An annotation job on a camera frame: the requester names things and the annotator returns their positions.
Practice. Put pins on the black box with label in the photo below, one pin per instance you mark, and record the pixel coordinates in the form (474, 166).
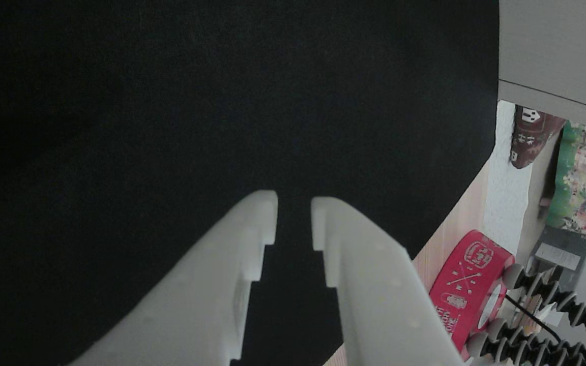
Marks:
(578, 244)

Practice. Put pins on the black flexible tripod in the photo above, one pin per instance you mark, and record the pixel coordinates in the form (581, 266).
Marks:
(542, 290)

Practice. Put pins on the grey cabinet side panel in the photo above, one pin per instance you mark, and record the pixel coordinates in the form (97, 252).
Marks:
(557, 46)

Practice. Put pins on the red printed tape roll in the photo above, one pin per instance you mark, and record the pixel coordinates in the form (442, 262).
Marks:
(468, 274)

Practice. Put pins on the black desk mat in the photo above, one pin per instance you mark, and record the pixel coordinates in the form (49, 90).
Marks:
(171, 101)

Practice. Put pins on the dark red patterned sock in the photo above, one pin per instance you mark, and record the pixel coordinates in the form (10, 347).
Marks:
(527, 137)

